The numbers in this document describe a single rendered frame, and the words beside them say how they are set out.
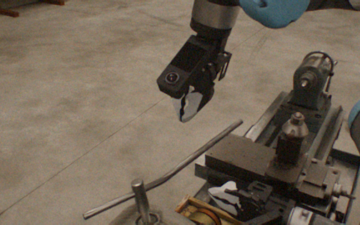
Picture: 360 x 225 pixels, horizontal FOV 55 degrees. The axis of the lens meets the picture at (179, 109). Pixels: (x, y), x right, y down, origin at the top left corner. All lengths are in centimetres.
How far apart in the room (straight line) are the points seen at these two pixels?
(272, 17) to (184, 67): 18
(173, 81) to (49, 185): 224
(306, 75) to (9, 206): 205
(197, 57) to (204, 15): 7
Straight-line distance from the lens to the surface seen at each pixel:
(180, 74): 55
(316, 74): 160
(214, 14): 55
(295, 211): 88
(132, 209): 71
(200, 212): 83
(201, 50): 58
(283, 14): 45
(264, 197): 90
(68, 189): 265
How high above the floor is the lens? 172
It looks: 30 degrees down
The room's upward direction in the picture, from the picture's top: straight up
